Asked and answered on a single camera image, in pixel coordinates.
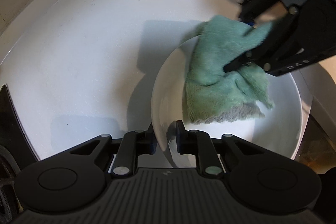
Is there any white ceramic bowl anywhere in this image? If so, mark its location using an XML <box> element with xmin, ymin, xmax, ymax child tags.
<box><xmin>151</xmin><ymin>38</ymin><xmax>304</xmax><ymax>168</ymax></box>

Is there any green microfiber cloth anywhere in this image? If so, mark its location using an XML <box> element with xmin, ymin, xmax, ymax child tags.
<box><xmin>185</xmin><ymin>15</ymin><xmax>275</xmax><ymax>124</ymax></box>

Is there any black gas stove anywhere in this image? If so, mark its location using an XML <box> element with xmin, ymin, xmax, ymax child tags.
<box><xmin>1</xmin><ymin>84</ymin><xmax>38</xmax><ymax>223</ymax></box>

